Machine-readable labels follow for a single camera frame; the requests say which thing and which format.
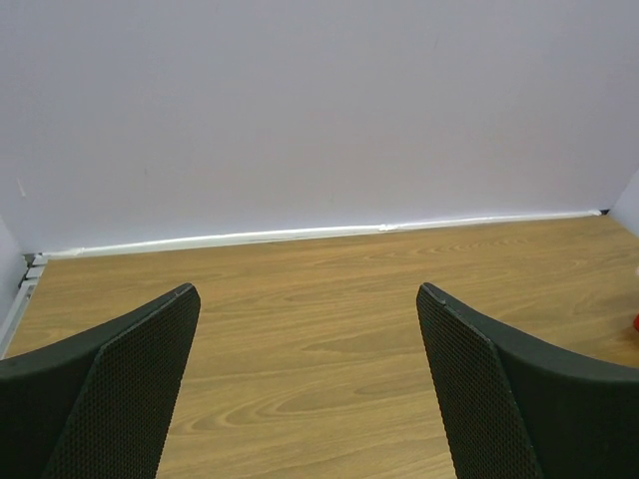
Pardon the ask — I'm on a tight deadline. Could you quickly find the aluminium table frame rail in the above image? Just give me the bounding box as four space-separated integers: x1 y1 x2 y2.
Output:
1 253 48 358

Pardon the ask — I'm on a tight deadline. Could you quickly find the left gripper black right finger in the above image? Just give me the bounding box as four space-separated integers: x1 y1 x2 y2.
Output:
416 283 638 478

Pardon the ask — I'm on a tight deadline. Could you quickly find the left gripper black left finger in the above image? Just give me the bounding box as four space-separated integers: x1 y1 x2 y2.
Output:
1 283 201 478

